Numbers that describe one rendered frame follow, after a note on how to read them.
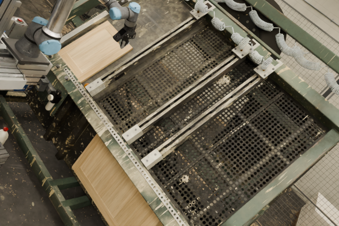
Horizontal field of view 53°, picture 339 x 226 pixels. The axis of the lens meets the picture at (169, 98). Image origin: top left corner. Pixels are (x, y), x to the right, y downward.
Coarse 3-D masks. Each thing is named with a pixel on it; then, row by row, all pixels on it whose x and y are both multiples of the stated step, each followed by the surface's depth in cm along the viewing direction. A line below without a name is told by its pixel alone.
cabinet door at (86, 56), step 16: (96, 32) 278; (112, 32) 276; (64, 48) 273; (80, 48) 272; (96, 48) 270; (112, 48) 269; (128, 48) 267; (80, 64) 264; (96, 64) 263; (80, 80) 257
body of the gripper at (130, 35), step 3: (126, 27) 225; (129, 27) 224; (132, 27) 225; (135, 27) 231; (129, 30) 229; (132, 30) 231; (129, 33) 230; (132, 33) 231; (135, 33) 233; (126, 36) 229; (129, 36) 231; (132, 36) 235; (126, 39) 230
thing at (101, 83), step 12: (204, 0) 256; (192, 12) 268; (180, 24) 267; (192, 24) 268; (168, 36) 263; (180, 36) 269; (144, 48) 259; (156, 48) 260; (132, 60) 256; (144, 60) 261; (108, 72) 252; (120, 72) 252; (96, 84) 248; (108, 84) 254
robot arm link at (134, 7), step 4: (132, 4) 215; (136, 4) 217; (132, 8) 214; (136, 8) 214; (132, 12) 215; (136, 12) 216; (132, 16) 217; (136, 16) 219; (128, 20) 221; (132, 20) 220; (136, 20) 223
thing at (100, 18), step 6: (132, 0) 290; (126, 6) 290; (102, 12) 285; (96, 18) 282; (102, 18) 283; (84, 24) 280; (90, 24) 280; (96, 24) 283; (78, 30) 278; (84, 30) 279; (66, 36) 276; (72, 36) 276; (60, 42) 273; (66, 42) 276
